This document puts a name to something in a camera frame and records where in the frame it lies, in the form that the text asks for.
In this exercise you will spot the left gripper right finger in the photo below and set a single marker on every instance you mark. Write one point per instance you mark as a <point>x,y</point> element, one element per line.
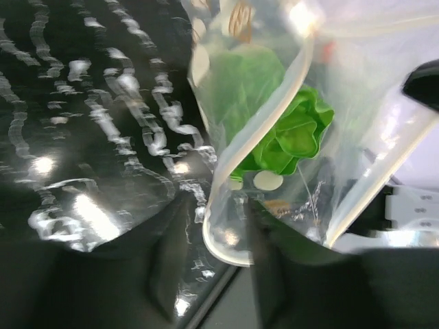
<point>301,284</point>

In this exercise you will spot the zip bag with white slices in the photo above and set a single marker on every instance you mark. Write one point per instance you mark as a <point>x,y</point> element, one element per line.
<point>357,48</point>

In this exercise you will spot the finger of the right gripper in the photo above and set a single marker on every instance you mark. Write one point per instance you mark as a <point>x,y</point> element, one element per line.
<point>422,85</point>

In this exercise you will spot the green lettuce head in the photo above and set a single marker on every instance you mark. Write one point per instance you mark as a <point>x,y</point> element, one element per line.
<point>249,87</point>

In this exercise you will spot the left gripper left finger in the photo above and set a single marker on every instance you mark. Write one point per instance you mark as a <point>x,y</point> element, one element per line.
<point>131,282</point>

